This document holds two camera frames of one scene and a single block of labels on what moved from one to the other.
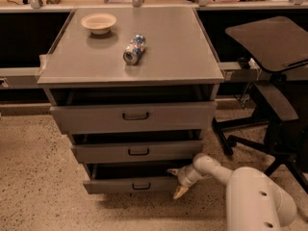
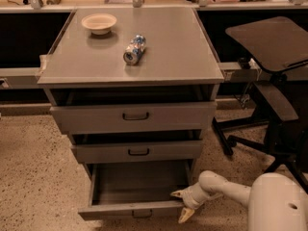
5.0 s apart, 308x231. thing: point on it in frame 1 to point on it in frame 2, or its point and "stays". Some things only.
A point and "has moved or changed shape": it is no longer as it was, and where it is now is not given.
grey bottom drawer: x=132 y=178 has moved or changed shape
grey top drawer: x=115 y=117 stays
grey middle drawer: x=157 y=151 stays
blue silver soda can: x=135 y=49 stays
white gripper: x=184 y=177 to x=190 y=199
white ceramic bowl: x=99 y=23 stays
